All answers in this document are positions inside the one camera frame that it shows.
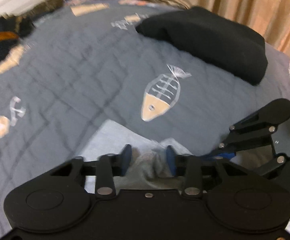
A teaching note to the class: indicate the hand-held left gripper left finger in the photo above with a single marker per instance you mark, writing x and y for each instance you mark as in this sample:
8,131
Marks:
126,161

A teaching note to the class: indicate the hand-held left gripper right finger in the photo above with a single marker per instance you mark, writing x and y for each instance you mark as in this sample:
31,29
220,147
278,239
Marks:
171,162

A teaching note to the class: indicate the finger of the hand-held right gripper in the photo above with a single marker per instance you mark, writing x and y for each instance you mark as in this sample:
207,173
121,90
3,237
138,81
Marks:
246,137
274,164

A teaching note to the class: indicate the grey T-shirt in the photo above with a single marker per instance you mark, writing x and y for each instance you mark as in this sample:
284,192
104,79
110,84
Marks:
110,140

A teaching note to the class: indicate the pile of dark clothes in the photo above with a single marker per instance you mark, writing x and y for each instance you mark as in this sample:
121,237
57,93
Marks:
0,47

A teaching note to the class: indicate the folded black garment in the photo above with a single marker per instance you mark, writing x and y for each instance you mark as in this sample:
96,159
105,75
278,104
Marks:
210,40

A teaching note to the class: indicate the grey quilted blanket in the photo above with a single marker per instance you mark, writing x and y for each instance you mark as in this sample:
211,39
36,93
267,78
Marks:
85,67

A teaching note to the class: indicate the beige curtain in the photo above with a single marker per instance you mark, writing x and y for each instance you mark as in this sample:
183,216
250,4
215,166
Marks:
259,5

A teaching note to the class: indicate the tabby cat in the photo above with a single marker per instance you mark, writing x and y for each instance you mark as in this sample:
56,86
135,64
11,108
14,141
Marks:
45,6

